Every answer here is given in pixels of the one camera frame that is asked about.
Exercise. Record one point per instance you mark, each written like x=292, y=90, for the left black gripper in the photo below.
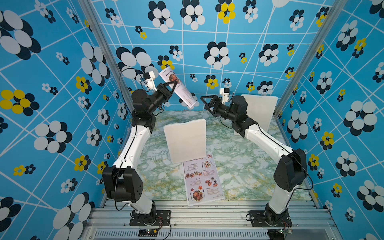
x=162, y=92

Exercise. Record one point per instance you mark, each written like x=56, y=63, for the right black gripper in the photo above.
x=215, y=100

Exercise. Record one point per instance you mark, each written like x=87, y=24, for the restaurant menu sheet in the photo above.
x=202, y=181
x=187, y=99

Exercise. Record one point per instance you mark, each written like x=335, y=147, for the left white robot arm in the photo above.
x=122, y=181

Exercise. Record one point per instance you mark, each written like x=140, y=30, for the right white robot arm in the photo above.
x=291, y=170

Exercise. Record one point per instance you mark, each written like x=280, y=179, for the left white narrow rack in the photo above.
x=186, y=141

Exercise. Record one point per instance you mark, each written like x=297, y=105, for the white narrow rack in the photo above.
x=260, y=109
x=186, y=141

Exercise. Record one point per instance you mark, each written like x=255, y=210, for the right white narrow rack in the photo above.
x=260, y=109

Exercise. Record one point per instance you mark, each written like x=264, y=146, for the left small circuit board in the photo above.
x=148, y=233

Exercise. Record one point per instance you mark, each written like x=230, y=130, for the small circuit board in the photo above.
x=275, y=234
x=148, y=233

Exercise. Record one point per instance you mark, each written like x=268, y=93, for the right small circuit board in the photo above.
x=275, y=234

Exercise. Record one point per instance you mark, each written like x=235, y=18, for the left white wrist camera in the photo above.
x=149, y=78

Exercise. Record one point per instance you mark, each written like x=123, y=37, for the left aluminium corner post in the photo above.
x=91, y=16

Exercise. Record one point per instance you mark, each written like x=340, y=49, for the aluminium corner post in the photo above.
x=322, y=33
x=91, y=16

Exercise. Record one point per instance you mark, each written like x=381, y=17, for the aluminium front rail frame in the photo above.
x=220, y=220

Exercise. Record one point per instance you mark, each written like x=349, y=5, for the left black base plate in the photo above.
x=160, y=219

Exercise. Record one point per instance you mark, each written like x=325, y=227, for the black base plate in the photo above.
x=160, y=219
x=269, y=219

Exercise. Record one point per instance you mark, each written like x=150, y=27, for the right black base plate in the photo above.
x=269, y=219

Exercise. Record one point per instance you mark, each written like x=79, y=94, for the right aluminium corner post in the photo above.
x=322, y=33

